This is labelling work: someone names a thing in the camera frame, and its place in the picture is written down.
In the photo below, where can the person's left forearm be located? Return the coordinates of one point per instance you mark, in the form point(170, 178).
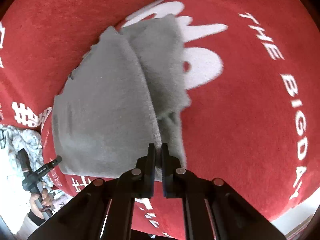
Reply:
point(32, 220)

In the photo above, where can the grey knit sweater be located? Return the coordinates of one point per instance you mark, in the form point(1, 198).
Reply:
point(107, 110)

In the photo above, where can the white patterned cloth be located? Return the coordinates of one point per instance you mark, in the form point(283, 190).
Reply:
point(27, 140)

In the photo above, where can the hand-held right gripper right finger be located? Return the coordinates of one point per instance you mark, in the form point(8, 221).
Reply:
point(165, 160)

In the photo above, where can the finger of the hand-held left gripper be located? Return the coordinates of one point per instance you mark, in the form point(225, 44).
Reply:
point(55, 161)
point(23, 160)

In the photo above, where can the red printed blanket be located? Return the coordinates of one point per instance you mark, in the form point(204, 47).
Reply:
point(250, 105)

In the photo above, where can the person's left hand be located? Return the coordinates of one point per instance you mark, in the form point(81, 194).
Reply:
point(43, 197)

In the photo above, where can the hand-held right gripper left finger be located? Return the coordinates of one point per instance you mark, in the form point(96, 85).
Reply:
point(150, 160)

